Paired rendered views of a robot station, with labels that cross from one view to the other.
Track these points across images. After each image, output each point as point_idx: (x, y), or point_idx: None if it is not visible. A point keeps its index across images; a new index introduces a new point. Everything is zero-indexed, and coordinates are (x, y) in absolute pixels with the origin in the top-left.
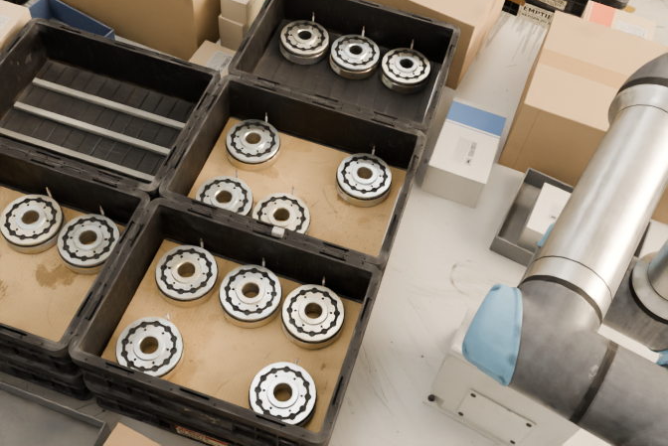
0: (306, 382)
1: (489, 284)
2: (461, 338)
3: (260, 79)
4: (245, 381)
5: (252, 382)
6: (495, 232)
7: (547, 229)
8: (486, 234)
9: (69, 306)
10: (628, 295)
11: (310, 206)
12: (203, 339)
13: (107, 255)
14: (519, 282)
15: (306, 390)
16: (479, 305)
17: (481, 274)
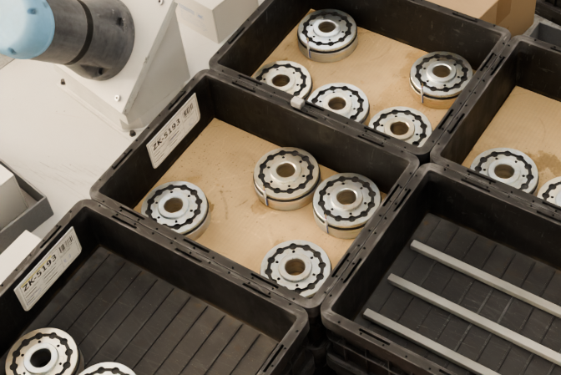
0: (304, 34)
1: (76, 179)
2: (159, 20)
3: (266, 293)
4: (357, 57)
5: (351, 38)
6: (35, 230)
7: (39, 32)
8: (47, 230)
9: (523, 134)
10: None
11: (247, 201)
12: (391, 92)
13: (482, 153)
14: (83, 42)
15: (305, 29)
16: (98, 161)
17: (78, 190)
